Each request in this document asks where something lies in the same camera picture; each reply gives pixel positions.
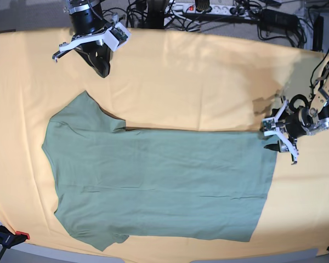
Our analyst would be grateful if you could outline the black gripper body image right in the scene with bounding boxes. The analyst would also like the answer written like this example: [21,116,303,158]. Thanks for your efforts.
[285,106,310,139]

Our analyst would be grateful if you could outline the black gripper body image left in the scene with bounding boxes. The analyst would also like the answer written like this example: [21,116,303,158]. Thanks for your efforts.
[70,5,111,51]

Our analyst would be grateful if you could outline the green T-shirt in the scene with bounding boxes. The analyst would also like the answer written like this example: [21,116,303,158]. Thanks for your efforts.
[42,92,277,250]

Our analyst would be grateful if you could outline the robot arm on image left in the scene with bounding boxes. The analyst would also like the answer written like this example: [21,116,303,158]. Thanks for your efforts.
[66,1,111,78]

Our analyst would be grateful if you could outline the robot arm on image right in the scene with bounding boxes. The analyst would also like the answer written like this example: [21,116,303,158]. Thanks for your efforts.
[261,60,329,162]

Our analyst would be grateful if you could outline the yellow table cloth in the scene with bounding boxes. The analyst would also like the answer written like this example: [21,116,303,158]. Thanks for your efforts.
[0,28,329,262]

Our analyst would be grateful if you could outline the white power strip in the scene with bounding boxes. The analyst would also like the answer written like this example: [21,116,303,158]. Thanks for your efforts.
[170,2,245,16]

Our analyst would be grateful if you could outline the dark computer tower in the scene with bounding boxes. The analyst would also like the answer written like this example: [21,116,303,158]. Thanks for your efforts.
[312,15,324,52]

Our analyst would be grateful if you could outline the black power adapter brick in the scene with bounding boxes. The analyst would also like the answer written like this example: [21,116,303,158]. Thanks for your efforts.
[260,9,299,30]

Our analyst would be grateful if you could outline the blue black bar clamp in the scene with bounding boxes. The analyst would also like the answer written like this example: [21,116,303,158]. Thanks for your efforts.
[0,225,30,260]

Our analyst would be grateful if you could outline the tangled black floor cables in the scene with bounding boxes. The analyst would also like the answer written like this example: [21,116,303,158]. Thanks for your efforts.
[103,0,310,49]

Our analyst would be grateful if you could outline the black monitor stand post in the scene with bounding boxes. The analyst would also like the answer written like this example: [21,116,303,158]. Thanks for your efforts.
[145,0,167,29]

